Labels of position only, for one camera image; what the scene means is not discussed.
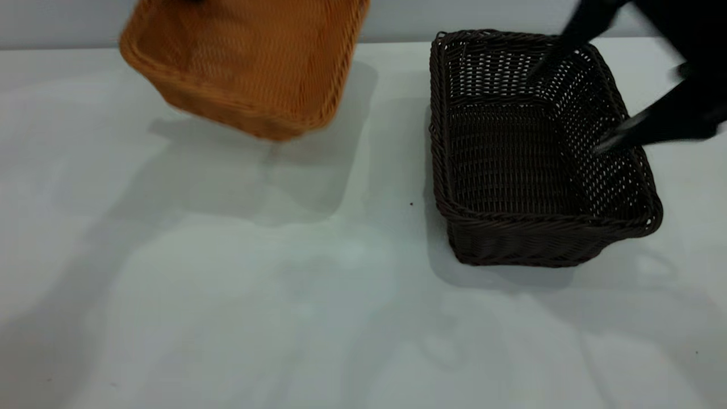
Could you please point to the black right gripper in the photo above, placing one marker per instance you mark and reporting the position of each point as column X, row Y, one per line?
column 687, row 28

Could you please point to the dark brown wicker basket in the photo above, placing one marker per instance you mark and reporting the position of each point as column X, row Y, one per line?
column 500, row 170

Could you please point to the light brown wicker basket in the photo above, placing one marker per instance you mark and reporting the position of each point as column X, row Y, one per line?
column 250, row 62

